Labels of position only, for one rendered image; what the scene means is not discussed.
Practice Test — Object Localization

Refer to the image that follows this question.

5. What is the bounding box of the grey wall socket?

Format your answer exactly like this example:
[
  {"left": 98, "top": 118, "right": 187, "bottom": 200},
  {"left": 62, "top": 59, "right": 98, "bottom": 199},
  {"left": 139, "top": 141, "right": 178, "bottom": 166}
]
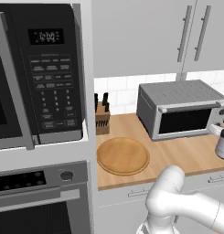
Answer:
[{"left": 176, "top": 72, "right": 188, "bottom": 82}]

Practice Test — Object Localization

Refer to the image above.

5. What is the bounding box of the silver toaster oven door handle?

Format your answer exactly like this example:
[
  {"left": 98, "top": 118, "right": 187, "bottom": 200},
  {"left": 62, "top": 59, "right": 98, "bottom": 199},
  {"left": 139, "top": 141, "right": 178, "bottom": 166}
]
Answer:
[{"left": 157, "top": 101, "right": 223, "bottom": 114}]

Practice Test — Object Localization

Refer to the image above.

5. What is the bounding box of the wooden knife block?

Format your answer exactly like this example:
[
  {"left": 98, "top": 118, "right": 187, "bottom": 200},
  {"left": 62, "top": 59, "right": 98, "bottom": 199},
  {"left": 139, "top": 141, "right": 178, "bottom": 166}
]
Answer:
[{"left": 95, "top": 101, "right": 112, "bottom": 136}]

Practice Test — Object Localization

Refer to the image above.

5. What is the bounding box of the microwave oven door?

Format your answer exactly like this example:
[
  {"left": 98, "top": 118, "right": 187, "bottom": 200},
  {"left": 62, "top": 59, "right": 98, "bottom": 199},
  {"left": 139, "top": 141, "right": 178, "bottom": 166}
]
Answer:
[{"left": 0, "top": 11, "right": 36, "bottom": 151}]

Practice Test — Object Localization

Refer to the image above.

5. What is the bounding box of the silver drawer handle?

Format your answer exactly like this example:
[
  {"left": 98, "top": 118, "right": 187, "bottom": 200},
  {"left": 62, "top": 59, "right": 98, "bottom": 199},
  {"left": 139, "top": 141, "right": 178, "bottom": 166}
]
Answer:
[
  {"left": 207, "top": 175, "right": 224, "bottom": 185},
  {"left": 127, "top": 188, "right": 152, "bottom": 198}
]

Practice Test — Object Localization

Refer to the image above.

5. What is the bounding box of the silver cupboard door handle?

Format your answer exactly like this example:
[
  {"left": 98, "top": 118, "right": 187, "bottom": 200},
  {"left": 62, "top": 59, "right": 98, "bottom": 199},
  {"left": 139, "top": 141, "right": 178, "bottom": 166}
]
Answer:
[
  {"left": 176, "top": 5, "right": 193, "bottom": 63},
  {"left": 193, "top": 5, "right": 213, "bottom": 62}
]

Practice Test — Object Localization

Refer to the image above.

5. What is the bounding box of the white tall appliance cabinet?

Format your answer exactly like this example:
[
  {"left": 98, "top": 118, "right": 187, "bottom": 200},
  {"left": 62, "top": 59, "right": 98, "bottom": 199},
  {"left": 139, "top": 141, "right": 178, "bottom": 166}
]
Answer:
[{"left": 0, "top": 0, "right": 100, "bottom": 234}]

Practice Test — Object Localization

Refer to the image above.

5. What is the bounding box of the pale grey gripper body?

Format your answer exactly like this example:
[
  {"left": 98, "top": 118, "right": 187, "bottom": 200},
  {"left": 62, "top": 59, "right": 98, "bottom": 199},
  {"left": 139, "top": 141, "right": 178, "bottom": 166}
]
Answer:
[{"left": 215, "top": 135, "right": 224, "bottom": 161}]

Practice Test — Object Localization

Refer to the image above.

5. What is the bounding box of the toaster oven glass door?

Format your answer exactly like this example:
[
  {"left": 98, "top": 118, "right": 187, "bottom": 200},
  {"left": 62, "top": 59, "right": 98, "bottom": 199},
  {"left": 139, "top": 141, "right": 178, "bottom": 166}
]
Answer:
[{"left": 156, "top": 101, "right": 223, "bottom": 139}]

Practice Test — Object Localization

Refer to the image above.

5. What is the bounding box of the silver toaster oven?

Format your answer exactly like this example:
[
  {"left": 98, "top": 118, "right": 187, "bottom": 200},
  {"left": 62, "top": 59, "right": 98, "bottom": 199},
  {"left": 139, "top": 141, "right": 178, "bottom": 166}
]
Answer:
[{"left": 135, "top": 80, "right": 224, "bottom": 142}]

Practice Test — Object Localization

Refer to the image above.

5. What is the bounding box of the black microwave oven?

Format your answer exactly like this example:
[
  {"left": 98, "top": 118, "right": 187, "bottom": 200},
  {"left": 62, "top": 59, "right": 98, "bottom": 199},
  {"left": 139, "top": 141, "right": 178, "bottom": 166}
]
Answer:
[{"left": 0, "top": 3, "right": 89, "bottom": 151}]

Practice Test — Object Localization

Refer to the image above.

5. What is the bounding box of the stainless steel oven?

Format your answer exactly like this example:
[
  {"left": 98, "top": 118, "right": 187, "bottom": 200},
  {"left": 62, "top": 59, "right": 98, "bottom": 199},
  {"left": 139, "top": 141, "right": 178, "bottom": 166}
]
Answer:
[{"left": 0, "top": 160, "right": 95, "bottom": 234}]

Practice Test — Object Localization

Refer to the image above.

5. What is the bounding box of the round wooden cutting board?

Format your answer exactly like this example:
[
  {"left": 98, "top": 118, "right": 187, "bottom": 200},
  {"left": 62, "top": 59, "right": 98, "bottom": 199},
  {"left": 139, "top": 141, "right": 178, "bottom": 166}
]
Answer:
[{"left": 96, "top": 136, "right": 151, "bottom": 177}]

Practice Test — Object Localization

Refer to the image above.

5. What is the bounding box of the grey drawer front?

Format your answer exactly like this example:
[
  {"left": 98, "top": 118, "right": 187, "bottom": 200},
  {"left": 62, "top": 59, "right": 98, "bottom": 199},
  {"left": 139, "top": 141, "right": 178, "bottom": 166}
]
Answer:
[
  {"left": 181, "top": 169, "right": 224, "bottom": 202},
  {"left": 97, "top": 182, "right": 157, "bottom": 209}
]

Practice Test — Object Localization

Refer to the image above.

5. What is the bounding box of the grey base cupboard door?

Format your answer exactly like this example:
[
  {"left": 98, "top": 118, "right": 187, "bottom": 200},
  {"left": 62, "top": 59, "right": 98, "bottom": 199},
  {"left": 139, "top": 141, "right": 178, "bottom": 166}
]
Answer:
[{"left": 96, "top": 203, "right": 151, "bottom": 234}]

